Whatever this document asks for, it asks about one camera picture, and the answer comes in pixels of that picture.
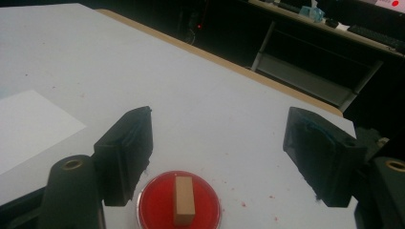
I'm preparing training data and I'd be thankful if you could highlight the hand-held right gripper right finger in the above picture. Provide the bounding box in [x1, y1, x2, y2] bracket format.
[282, 106, 369, 208]

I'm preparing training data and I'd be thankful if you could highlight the wooden desk with metal frame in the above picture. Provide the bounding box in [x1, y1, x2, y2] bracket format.
[247, 0, 405, 113]

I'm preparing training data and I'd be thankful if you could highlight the blue tissue box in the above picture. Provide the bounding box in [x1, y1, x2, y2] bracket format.
[299, 0, 326, 23]

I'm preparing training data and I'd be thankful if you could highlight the black keyboard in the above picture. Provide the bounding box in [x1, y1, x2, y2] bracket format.
[347, 24, 405, 53]

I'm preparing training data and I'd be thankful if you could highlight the white paper sheet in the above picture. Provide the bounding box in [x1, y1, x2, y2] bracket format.
[0, 90, 88, 176]

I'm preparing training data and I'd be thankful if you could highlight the long dark bar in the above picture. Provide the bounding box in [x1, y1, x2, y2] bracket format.
[276, 1, 302, 14]

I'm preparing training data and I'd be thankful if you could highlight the round red ink pad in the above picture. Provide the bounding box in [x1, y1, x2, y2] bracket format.
[137, 170, 223, 229]

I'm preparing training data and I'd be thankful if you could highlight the dark device with red light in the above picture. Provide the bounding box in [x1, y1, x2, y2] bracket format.
[178, 6, 208, 46]

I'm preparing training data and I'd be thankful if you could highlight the wooden stamp block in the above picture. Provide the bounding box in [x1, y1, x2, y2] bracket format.
[173, 176, 196, 227]

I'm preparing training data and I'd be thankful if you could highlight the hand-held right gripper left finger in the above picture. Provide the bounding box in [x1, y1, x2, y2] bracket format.
[93, 105, 155, 207]

